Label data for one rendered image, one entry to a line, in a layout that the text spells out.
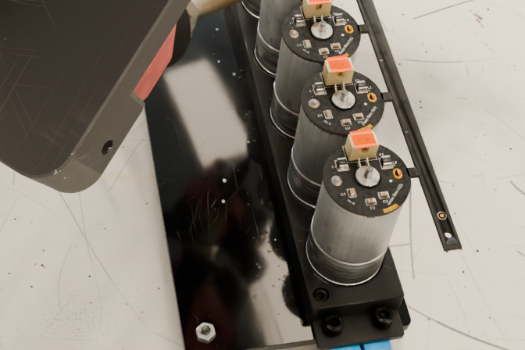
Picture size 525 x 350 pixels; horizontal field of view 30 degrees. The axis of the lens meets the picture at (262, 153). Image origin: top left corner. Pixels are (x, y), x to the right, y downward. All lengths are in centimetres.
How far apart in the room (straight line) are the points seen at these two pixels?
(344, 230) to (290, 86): 6
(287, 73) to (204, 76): 6
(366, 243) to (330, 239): 1
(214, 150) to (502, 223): 11
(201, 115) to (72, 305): 8
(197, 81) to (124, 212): 6
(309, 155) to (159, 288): 7
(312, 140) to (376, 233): 3
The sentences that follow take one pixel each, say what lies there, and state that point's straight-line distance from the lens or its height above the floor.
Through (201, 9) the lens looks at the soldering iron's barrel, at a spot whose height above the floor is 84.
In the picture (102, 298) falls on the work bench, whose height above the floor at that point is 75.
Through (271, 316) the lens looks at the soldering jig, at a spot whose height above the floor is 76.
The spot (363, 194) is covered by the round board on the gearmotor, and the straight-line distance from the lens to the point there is 27.
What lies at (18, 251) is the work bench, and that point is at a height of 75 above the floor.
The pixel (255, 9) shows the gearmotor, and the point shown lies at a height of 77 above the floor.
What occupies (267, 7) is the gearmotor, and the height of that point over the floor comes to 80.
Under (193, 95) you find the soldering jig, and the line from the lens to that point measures 36.
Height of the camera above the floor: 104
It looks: 54 degrees down
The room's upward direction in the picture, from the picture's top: 9 degrees clockwise
